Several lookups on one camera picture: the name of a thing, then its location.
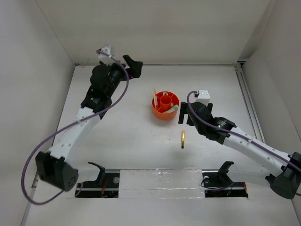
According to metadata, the gold black pen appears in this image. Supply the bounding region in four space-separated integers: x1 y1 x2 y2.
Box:
181 130 185 149

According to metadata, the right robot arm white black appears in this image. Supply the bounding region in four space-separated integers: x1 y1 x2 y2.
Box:
178 102 301 200

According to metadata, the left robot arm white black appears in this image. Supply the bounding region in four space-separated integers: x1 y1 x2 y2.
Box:
35 55 143 192

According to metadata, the orange round divided container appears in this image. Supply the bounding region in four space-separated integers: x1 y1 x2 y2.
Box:
152 91 180 121

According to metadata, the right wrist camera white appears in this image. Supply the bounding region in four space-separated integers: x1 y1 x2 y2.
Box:
195 90 210 106

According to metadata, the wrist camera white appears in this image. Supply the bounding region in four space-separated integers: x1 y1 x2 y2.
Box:
96 44 113 59
195 90 210 106

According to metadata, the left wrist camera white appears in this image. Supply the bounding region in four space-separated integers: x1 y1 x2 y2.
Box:
96 44 113 59

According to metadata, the aluminium rail right side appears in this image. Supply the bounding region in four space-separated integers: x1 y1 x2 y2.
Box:
234 63 260 137

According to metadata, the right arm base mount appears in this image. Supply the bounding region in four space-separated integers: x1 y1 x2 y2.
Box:
200 161 248 198

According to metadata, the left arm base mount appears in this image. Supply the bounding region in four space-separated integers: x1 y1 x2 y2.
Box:
75 162 120 198

